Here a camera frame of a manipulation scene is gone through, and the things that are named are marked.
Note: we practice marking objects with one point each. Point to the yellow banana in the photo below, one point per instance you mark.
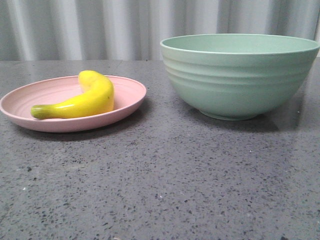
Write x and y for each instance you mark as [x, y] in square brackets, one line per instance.
[97, 98]

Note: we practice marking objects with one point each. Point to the pink plate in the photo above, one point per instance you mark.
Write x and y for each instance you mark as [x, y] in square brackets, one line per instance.
[16, 105]

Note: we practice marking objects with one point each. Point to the green bowl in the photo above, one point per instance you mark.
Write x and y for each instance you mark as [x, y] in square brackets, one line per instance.
[237, 76]

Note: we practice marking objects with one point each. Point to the white curtain backdrop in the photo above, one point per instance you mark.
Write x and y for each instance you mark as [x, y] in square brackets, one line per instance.
[34, 30]

